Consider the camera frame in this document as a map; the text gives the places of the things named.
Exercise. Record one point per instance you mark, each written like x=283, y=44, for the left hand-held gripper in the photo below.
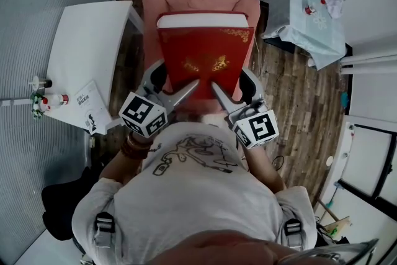
x=141, y=113

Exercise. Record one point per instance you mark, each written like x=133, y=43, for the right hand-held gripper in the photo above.
x=259, y=128

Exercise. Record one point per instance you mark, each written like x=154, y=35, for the red book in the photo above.
x=201, y=43

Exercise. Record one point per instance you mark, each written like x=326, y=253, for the person's right forearm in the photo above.
x=263, y=167

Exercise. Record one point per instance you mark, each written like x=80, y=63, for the person's left forearm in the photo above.
x=121, y=164

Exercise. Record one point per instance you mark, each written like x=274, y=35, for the white paperback booklet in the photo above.
x=91, y=102

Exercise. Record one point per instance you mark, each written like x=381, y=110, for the pink padded armchair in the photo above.
x=198, y=0

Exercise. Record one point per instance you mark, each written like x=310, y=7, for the table with pale blue cloth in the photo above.
x=291, y=18

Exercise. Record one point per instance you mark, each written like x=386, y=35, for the white side table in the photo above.
x=90, y=37

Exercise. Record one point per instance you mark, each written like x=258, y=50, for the teal floor object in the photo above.
x=344, y=99

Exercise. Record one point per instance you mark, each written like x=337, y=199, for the red and white can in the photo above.
x=309, y=9

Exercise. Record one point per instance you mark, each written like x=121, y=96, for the person's white printed t-shirt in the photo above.
x=192, y=195

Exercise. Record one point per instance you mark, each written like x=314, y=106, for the white bottle with red cap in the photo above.
x=57, y=99

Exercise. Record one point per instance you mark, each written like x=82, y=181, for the dark small bottle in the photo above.
x=46, y=83

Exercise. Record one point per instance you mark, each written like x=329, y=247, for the small red-capped bottle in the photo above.
x=323, y=2

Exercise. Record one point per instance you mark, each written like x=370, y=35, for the small potted flower plant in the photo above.
x=38, y=105

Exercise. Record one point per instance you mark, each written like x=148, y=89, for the black office chair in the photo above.
x=66, y=204

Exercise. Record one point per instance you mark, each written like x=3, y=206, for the white desk with black frame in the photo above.
x=363, y=161

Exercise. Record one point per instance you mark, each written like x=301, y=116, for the wooden frame piece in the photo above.
x=336, y=221

